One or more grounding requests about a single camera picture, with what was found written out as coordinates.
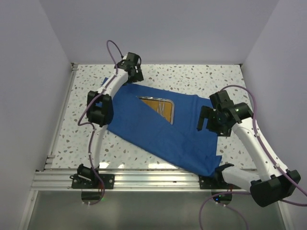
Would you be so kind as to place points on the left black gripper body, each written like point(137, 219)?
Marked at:
point(129, 80)

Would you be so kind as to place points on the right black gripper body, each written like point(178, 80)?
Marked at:
point(214, 122)

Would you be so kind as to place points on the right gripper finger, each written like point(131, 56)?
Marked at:
point(205, 113)
point(225, 132)

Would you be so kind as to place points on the blue surgical cloth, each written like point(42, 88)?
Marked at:
point(179, 142)

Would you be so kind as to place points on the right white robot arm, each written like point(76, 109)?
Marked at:
point(273, 181)

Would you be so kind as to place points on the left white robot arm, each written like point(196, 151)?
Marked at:
point(99, 112)

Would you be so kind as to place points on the steel surgical scissors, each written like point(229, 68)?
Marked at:
point(160, 108)

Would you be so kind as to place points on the steel tray orange liner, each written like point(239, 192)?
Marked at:
point(153, 103)

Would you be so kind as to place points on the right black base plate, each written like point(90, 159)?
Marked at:
point(215, 181)

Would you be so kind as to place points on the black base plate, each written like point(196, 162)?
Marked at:
point(86, 178)
point(215, 181)

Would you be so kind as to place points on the aluminium front rail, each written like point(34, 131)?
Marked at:
point(127, 180)

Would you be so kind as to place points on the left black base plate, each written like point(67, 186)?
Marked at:
point(86, 178)

